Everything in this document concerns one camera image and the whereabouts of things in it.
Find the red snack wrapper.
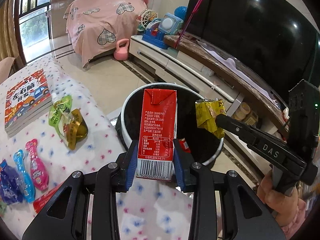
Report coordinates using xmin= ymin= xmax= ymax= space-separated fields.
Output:
xmin=33 ymin=183 xmax=62 ymax=213

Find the blue bowling-pin candy pack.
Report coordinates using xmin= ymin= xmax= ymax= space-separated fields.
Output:
xmin=13 ymin=150 xmax=35 ymax=203

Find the pink bowling-pin candy pack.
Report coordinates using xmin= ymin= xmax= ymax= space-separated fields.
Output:
xmin=25 ymin=139 xmax=49 ymax=191

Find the blue snack wrapper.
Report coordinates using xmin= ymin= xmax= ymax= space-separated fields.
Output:
xmin=1 ymin=159 xmax=23 ymax=205

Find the yellow snack wrapper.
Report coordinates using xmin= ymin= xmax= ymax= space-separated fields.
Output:
xmin=195 ymin=99 xmax=226 ymax=139

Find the red milk carton 1928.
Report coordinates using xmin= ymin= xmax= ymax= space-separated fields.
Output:
xmin=136 ymin=88 xmax=177 ymax=181

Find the white round trash bin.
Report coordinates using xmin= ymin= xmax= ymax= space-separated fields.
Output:
xmin=115 ymin=83 xmax=223 ymax=168

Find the person's right hand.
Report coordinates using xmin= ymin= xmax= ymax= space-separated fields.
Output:
xmin=257 ymin=171 xmax=306 ymax=229

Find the white dotted tablecloth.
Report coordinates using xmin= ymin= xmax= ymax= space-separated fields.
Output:
xmin=1 ymin=56 xmax=192 ymax=239

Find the green drink pouch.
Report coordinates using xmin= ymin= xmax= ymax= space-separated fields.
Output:
xmin=48 ymin=92 xmax=73 ymax=144

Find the black television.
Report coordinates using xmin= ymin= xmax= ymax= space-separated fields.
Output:
xmin=186 ymin=0 xmax=319 ymax=101

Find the white TV cabinet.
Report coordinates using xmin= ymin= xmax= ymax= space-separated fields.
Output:
xmin=128 ymin=31 xmax=291 ymax=140

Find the pink kettlebell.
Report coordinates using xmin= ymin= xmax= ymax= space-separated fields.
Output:
xmin=113 ymin=38 xmax=130 ymax=61

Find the pink stick leaning on television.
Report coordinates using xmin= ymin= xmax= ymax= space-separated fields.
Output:
xmin=174 ymin=0 xmax=203 ymax=49

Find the gold curtain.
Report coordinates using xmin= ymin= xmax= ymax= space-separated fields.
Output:
xmin=0 ymin=0 xmax=23 ymax=72

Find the blue toy set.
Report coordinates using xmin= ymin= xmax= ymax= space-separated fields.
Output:
xmin=137 ymin=6 xmax=187 ymax=49

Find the pink heart-print covered furniture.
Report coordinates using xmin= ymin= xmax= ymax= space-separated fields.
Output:
xmin=63 ymin=0 xmax=147 ymax=69

